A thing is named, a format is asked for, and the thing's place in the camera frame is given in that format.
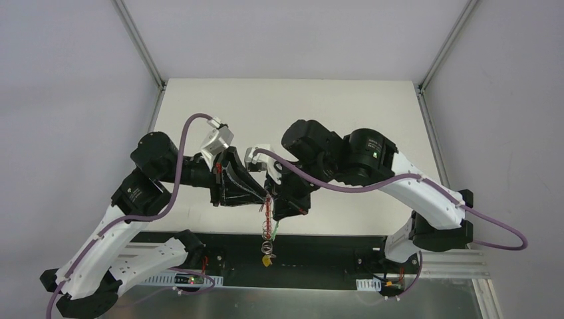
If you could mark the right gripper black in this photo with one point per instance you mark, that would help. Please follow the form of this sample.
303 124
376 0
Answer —
287 188

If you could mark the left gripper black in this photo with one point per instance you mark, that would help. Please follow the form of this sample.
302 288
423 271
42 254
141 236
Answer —
219 185

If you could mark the key with yellow tag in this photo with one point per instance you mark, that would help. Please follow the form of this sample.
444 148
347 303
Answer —
266 260

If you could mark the key with green tag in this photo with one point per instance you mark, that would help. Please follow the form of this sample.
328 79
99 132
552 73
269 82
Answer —
274 231

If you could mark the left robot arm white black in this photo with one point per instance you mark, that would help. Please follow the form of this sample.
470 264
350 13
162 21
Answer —
91 283

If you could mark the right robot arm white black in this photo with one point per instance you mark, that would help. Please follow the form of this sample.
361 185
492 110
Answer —
360 162

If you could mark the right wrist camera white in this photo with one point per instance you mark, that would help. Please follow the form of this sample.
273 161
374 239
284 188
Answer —
261 162

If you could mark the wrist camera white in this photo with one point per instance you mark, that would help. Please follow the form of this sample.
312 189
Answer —
261 162
216 141

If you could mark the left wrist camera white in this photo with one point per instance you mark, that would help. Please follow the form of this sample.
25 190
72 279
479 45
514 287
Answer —
216 141

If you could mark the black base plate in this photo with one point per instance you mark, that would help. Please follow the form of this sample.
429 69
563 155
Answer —
301 261

